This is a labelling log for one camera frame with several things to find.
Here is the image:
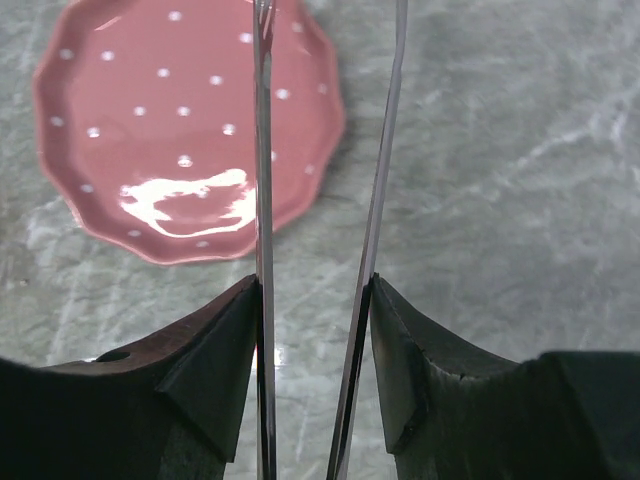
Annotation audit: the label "pink scalloped plate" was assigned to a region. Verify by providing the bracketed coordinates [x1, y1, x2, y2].
[32, 0, 347, 266]

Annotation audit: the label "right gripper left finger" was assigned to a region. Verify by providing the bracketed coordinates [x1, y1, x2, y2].
[1, 275, 258, 479]

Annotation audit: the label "metal tongs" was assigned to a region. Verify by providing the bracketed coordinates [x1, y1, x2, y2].
[252, 1, 409, 479]

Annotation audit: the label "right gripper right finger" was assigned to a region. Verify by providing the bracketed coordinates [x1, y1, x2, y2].
[371, 277, 639, 479]

